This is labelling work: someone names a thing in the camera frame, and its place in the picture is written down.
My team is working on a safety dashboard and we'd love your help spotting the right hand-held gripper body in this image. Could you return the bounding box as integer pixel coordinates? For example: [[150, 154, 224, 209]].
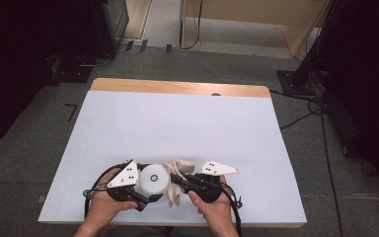
[[185, 160, 240, 203]]

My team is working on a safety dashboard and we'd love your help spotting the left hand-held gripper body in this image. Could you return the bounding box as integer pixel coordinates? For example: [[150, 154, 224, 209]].
[[107, 160, 150, 212]]

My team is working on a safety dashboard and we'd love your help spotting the beige cloth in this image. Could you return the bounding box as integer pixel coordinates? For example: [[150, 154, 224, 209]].
[[163, 159, 195, 208]]

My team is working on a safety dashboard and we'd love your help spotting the person's right hand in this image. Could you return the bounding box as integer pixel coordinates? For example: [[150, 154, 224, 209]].
[[188, 175, 237, 229]]

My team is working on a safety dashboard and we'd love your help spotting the person's left hand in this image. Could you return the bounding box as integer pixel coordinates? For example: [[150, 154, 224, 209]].
[[85, 167, 139, 229]]

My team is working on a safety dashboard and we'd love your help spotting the white-topped wooden table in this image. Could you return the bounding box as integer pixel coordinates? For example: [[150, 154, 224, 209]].
[[38, 77, 308, 229]]

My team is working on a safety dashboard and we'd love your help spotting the black stand pole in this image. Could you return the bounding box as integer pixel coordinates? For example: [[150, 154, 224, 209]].
[[292, 0, 341, 87]]

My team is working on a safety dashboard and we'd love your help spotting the black cabinet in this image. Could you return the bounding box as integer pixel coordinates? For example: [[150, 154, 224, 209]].
[[90, 0, 130, 57]]

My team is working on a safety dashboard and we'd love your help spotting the dark curtain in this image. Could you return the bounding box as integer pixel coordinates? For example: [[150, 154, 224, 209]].
[[0, 0, 93, 152], [319, 0, 379, 208]]

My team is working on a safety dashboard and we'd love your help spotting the wooden shelf unit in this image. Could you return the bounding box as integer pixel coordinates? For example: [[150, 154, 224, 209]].
[[180, 0, 330, 59]]

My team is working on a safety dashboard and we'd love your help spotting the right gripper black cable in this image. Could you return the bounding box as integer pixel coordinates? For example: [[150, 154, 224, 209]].
[[221, 184, 244, 237]]

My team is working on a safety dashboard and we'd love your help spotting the looped black floor cable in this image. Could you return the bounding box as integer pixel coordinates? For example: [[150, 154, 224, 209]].
[[269, 88, 328, 131]]

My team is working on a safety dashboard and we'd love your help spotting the black stand base plate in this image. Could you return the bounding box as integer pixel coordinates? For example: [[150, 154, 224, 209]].
[[275, 68, 318, 97]]

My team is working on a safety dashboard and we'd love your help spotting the grey floor cable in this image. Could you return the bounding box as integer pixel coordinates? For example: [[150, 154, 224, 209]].
[[76, 53, 114, 68]]

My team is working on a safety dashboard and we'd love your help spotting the long black floor cable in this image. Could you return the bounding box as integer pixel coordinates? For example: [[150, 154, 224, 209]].
[[320, 112, 343, 237]]

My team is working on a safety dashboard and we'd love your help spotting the dark floor base plate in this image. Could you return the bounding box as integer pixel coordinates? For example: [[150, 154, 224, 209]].
[[50, 55, 94, 84]]

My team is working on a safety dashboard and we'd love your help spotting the hanging black cable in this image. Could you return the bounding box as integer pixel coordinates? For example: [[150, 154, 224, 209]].
[[181, 0, 204, 51]]

